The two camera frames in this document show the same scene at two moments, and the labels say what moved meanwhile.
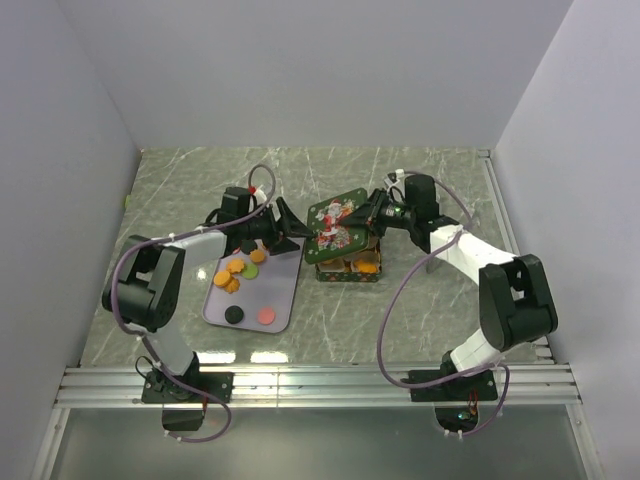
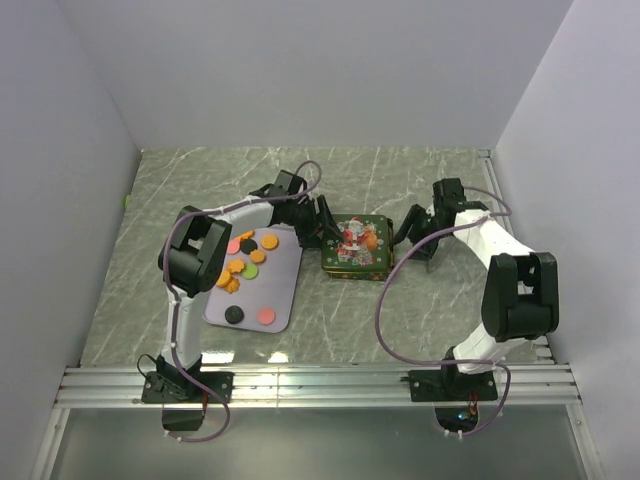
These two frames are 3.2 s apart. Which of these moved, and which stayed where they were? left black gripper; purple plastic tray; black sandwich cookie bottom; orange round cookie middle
Moved: left black gripper
Stayed: black sandwich cookie bottom; purple plastic tray; orange round cookie middle
